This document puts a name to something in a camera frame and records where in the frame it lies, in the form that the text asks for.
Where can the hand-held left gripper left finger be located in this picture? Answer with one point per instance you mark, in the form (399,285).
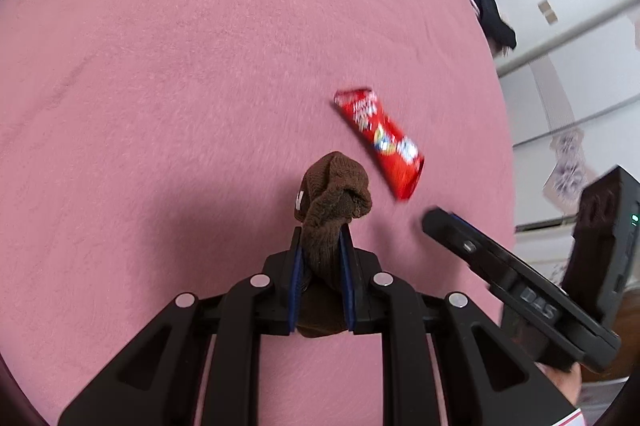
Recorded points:
(296,281)

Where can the dark clothes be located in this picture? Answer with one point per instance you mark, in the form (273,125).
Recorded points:
(492,18)

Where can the red snack packet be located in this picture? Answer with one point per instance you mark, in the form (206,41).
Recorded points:
(385,141)

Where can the beige wall socket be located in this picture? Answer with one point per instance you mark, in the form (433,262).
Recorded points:
(548,12)

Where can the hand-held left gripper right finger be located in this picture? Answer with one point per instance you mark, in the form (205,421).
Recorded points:
(348,286)

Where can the person's right hand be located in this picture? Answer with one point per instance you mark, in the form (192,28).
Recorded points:
(565,383)

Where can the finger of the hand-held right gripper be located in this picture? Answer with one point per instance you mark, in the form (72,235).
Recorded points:
(470,251)

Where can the pink bed blanket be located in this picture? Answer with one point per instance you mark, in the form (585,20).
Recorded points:
(150,81)

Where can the brown knitted sock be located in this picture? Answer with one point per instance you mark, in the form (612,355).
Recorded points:
(335,186)

